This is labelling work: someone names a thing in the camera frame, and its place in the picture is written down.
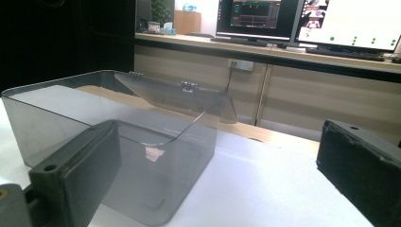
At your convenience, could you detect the dark-screen computer monitor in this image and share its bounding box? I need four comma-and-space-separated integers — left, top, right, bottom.
216, 0, 301, 42

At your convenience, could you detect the green potted plant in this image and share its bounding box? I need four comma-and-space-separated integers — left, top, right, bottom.
150, 0, 175, 27

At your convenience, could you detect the black power cable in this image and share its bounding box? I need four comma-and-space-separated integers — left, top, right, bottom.
224, 61, 236, 95

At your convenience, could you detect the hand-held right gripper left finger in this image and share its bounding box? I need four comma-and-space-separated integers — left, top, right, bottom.
28, 119, 122, 227

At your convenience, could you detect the smoky transparent lidded storage box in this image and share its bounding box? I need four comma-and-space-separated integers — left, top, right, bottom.
0, 69, 238, 227

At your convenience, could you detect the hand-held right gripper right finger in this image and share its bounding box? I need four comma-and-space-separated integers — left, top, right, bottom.
316, 118, 401, 227

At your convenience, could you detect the long wooden counter desk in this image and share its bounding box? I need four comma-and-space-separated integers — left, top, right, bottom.
134, 32, 401, 146

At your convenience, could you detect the white wall socket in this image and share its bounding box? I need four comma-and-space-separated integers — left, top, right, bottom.
227, 58, 255, 72

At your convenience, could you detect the black keyboard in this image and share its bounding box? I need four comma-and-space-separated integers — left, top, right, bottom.
305, 46, 386, 62
210, 36, 270, 47

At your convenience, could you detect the small cardboard box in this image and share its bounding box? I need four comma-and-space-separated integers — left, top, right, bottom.
173, 9, 202, 35

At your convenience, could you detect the white-screen computer monitor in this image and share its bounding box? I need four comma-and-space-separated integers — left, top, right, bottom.
295, 0, 401, 52

